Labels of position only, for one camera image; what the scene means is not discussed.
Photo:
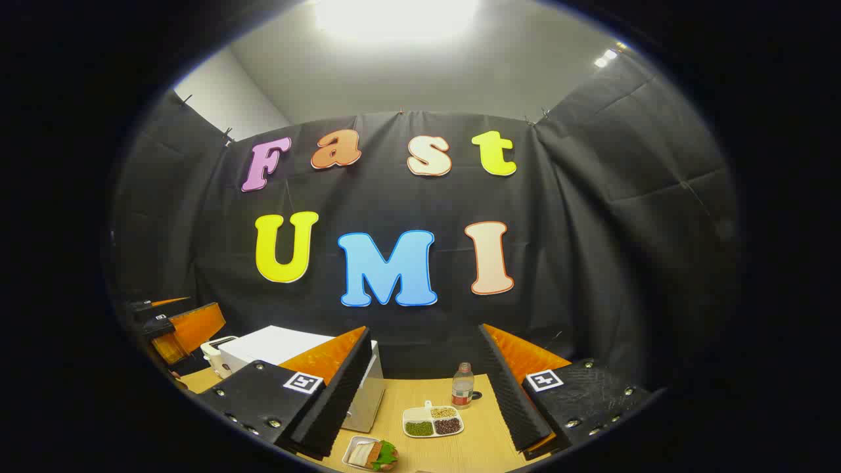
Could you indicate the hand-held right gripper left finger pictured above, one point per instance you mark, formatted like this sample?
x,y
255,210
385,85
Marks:
x,y
328,407

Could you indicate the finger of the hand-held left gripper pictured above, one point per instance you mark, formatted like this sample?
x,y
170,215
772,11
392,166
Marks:
x,y
190,332
154,307

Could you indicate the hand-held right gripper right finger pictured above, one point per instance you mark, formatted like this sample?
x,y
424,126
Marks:
x,y
512,394

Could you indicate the bread and lettuce sandwich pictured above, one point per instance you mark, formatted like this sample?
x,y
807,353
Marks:
x,y
374,454

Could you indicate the white microwave oven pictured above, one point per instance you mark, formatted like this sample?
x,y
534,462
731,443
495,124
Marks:
x,y
269,345

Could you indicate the white toaster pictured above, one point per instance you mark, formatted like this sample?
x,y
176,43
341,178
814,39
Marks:
x,y
213,355

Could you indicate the white rectangular tray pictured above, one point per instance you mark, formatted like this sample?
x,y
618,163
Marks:
x,y
350,445

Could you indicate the clear plastic bottle red label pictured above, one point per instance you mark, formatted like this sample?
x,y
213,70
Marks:
x,y
462,387

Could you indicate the white divided dish of beans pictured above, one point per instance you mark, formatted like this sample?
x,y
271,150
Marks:
x,y
433,422

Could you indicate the black backdrop cloth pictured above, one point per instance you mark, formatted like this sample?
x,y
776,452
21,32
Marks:
x,y
578,230

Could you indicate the small ceiling light panel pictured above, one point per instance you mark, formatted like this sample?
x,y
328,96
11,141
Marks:
x,y
606,58

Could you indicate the large ceiling light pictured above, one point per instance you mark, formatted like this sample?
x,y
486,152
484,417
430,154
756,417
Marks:
x,y
394,16

